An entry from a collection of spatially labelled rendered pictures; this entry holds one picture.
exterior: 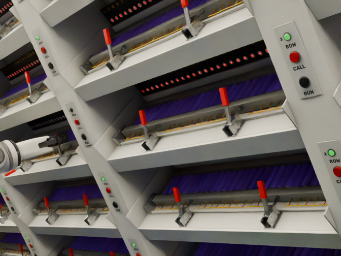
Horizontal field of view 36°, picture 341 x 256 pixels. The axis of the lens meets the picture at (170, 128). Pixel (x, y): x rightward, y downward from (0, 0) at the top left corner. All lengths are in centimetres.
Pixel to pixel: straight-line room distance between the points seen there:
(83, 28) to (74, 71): 12
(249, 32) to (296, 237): 40
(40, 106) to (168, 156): 49
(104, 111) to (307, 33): 69
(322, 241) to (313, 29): 40
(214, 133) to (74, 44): 48
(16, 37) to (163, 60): 56
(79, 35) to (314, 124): 72
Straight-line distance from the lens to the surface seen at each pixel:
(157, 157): 119
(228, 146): 102
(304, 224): 102
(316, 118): 86
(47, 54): 136
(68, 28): 137
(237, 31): 90
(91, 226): 160
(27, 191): 201
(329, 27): 85
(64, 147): 163
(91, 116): 134
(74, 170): 152
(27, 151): 147
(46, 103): 147
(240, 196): 115
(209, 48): 96
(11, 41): 152
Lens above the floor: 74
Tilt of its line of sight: 9 degrees down
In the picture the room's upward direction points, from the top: 23 degrees counter-clockwise
